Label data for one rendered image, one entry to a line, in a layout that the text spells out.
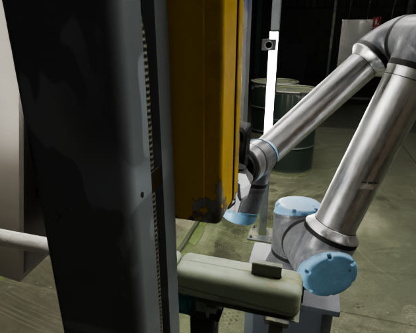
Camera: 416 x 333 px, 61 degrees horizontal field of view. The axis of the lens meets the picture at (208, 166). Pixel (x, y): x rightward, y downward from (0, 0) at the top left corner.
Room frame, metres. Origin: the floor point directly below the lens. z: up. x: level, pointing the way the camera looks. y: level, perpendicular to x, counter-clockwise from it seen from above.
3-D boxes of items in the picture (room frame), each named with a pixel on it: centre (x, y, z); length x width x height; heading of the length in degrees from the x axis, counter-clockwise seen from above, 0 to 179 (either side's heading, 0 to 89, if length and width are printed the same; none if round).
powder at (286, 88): (3.75, -0.90, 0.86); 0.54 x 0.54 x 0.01
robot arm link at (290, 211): (1.00, -0.29, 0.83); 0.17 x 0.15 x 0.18; 6
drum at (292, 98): (3.75, -0.90, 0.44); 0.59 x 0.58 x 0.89; 178
